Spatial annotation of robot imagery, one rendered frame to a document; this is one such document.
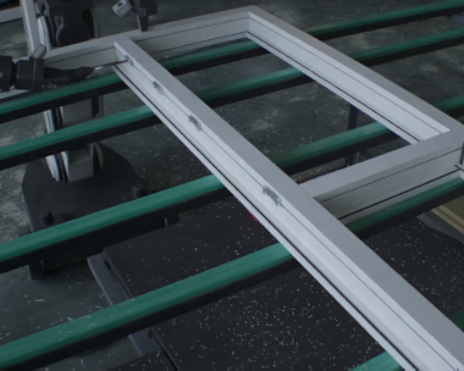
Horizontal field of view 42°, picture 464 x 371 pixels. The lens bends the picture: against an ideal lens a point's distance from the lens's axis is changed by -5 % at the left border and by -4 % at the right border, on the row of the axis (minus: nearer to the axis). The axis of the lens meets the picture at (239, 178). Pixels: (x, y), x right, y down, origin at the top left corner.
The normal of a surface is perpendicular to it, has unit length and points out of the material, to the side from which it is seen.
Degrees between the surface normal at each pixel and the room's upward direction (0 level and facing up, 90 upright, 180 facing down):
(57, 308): 0
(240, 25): 90
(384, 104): 90
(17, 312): 0
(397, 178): 90
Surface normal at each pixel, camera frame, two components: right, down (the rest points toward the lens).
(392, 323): -0.87, 0.29
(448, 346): -0.01, -0.83
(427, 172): 0.50, 0.48
